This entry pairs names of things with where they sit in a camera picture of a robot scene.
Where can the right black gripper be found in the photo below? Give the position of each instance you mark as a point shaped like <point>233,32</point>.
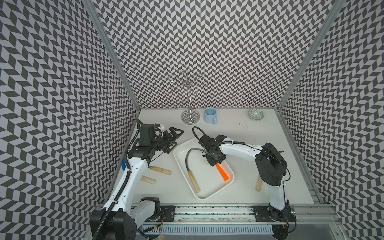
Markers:
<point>212,162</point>

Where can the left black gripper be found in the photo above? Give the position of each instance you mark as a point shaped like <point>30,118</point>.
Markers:
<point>175,136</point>

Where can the orange handle sickle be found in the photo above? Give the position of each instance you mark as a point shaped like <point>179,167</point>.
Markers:
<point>222,172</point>

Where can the white rectangular storage tray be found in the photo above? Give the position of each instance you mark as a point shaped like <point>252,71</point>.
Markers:
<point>208,178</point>

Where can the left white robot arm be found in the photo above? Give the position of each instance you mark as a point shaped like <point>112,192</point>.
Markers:
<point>117,219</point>

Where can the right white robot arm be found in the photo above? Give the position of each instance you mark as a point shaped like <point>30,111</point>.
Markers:
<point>271,166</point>

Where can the chrome mug tree stand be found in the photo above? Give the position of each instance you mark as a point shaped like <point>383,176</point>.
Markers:
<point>183,81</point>

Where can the light blue mug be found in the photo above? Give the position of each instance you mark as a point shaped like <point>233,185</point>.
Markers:
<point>210,115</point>

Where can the blue blade wooden sickle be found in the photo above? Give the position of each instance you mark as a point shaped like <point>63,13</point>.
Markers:
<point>143,178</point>

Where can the green patterned small bowl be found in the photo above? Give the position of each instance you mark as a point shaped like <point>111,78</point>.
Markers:
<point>256,114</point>

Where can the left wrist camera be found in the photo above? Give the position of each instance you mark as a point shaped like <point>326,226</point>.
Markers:
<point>160,126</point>

